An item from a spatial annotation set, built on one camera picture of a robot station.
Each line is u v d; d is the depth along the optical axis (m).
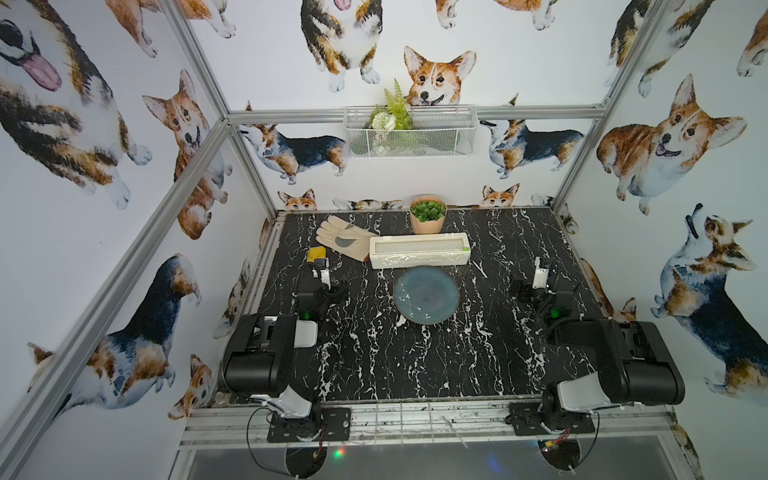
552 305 0.72
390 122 0.82
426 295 0.96
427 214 1.01
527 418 0.74
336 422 0.74
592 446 0.69
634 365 0.46
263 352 0.46
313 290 0.73
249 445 0.69
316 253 1.07
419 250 1.00
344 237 1.12
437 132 0.92
